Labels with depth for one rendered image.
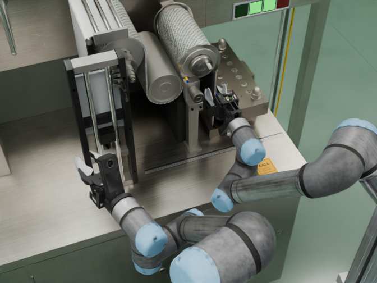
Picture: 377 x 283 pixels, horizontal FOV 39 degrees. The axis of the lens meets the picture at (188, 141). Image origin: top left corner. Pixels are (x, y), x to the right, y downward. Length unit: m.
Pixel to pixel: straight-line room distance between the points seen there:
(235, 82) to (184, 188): 0.47
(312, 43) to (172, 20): 1.00
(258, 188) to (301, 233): 1.34
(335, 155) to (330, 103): 2.18
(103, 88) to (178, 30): 0.38
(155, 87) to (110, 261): 0.63
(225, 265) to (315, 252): 1.82
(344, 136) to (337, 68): 2.42
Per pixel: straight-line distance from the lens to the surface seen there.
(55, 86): 2.09
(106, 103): 1.61
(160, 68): 1.77
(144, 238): 1.31
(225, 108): 1.75
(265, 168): 1.88
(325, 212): 2.98
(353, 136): 1.47
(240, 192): 1.60
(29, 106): 2.13
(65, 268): 1.91
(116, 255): 1.92
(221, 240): 1.05
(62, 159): 1.98
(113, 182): 1.38
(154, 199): 1.81
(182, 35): 1.78
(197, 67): 1.74
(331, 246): 2.87
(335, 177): 1.41
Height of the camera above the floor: 2.34
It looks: 46 degrees down
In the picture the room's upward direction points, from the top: straight up
